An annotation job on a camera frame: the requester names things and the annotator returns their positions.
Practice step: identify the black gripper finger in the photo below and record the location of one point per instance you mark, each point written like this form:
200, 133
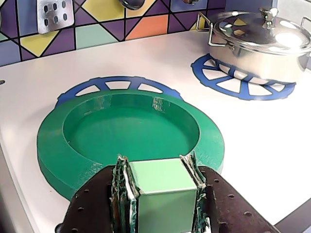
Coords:
226, 206
94, 201

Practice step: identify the light green cube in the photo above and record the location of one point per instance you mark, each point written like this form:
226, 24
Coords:
162, 194

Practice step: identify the steel pot lid with knob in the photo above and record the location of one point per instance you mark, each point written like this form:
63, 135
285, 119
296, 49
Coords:
262, 34

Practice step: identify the dark green round recessed dish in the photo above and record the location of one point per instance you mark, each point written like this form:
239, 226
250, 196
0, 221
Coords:
131, 128

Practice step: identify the steel cooking pot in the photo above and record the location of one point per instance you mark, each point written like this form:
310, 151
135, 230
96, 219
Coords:
257, 63

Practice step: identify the metal spatula head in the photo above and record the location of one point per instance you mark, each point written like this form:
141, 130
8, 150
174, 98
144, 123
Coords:
54, 15

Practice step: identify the metal ladle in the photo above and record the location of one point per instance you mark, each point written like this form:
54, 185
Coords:
132, 3

